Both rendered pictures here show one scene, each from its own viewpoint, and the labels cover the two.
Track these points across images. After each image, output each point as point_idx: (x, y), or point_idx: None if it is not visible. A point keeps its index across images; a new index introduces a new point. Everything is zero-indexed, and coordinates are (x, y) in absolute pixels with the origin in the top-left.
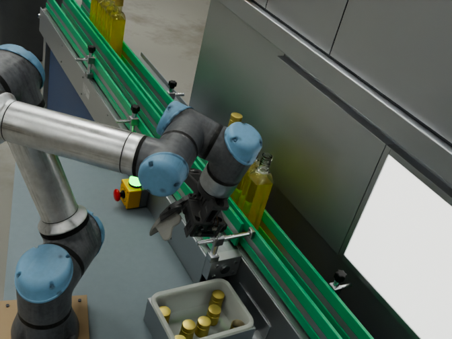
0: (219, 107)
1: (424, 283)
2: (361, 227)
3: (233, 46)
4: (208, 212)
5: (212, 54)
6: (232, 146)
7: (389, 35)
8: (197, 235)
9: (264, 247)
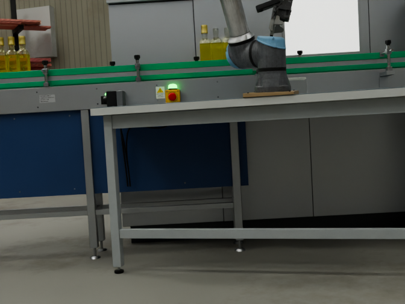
0: (149, 62)
1: (326, 31)
2: (287, 36)
3: (146, 21)
4: (292, 0)
5: (126, 37)
6: None
7: None
8: (288, 19)
9: None
